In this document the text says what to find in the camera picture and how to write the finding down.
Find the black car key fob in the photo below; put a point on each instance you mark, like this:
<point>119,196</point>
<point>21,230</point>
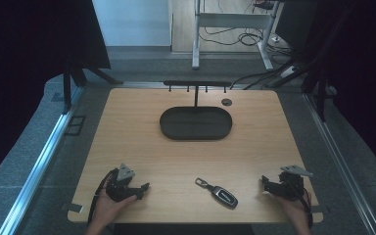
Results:
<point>222,195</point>

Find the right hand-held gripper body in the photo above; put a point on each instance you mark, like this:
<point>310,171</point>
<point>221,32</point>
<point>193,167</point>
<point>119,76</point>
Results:
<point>289,186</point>

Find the person's right hand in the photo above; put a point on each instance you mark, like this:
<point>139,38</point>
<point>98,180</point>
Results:
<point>293,210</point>

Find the white power strip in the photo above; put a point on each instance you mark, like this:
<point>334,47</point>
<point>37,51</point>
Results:
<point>288,71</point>

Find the black table grommet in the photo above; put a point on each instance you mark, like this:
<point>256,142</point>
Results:
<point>226,102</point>

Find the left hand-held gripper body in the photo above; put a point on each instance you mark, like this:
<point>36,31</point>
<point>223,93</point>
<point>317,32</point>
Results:
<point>119,191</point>

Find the white metal desk frame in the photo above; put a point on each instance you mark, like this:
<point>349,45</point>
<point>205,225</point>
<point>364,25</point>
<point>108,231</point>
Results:
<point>228,20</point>

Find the black floor frame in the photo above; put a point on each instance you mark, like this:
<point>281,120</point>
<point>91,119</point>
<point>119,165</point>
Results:
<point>75,125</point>

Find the person's left hand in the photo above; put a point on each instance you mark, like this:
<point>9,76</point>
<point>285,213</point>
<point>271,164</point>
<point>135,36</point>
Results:
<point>107,209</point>

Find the black curtain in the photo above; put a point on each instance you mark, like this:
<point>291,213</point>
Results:
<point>29,65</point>
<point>362,81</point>

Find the grey tape piece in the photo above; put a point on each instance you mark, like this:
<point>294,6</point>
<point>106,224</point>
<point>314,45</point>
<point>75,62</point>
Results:
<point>75,207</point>

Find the aluminium floor rail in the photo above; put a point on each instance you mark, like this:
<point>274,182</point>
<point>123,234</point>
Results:
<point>342,163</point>
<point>36,173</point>

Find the black key rack with tray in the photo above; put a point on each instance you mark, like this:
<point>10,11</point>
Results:
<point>196,124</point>

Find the black metal stand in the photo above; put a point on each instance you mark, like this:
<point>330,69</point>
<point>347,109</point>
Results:
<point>68,88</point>
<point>320,98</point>

